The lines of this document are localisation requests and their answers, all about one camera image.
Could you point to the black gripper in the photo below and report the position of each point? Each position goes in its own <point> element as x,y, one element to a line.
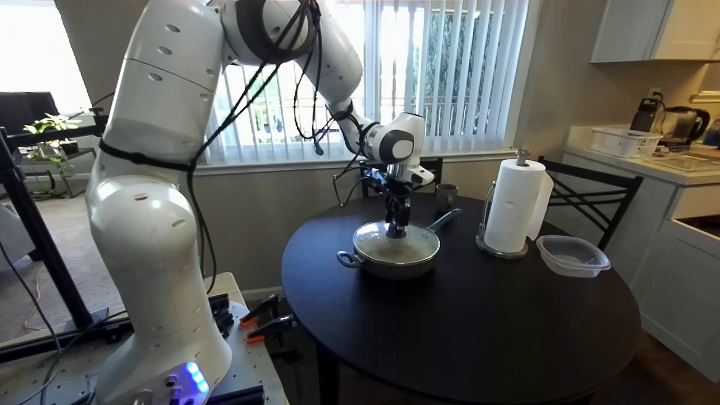
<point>398,195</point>

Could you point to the clear glass pan lid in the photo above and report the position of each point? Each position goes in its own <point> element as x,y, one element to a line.
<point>375,244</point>

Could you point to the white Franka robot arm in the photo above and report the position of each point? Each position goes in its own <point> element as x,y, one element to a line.
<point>149,261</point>

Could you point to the grey ceramic mug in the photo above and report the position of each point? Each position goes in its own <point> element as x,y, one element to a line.
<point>446,199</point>

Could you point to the black chair by window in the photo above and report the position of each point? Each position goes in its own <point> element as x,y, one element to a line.
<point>433,168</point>

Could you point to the metal paper towel holder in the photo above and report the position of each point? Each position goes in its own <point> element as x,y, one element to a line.
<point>495,252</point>

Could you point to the white paper towel roll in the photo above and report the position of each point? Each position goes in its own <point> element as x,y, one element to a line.
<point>516,203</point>

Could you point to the white vertical window blinds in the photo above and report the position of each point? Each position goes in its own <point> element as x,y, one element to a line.
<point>465,74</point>

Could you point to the clear plastic lidded container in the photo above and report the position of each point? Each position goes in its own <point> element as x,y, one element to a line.
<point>574,257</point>

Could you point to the black chair by counter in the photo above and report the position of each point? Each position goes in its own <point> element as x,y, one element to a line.
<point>592,187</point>

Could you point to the black block on platform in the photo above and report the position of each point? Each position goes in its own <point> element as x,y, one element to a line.
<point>221,316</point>

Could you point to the robot mounting platform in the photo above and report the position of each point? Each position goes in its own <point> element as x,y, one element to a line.
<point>249,367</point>

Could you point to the plastic counter bin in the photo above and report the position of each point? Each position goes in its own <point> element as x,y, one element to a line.
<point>621,142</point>

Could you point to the blue lit control box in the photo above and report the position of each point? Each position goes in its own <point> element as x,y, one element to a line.
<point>192,380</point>

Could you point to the black coffee maker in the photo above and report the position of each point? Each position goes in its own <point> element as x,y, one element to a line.
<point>645,112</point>

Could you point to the white kitchen counter cabinet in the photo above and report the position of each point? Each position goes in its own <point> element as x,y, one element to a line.
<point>676,284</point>

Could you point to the glass electric kettle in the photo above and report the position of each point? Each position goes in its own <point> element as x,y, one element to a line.
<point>680,126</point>

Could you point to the white upper kitchen cabinet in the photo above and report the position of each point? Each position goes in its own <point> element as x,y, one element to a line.
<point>645,29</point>

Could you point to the green house plant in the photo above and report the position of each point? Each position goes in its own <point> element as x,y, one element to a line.
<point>53,148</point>

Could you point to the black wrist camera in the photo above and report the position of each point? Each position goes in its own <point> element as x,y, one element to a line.
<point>375,176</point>

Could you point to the black metal stand frame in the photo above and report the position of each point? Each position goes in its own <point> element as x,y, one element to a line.
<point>37,232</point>

